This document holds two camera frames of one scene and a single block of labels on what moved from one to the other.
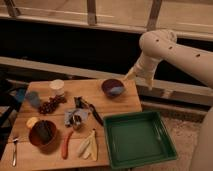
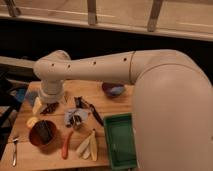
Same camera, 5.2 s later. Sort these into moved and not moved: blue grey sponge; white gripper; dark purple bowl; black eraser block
Moved: white gripper
Not moved: blue grey sponge; dark purple bowl; black eraser block
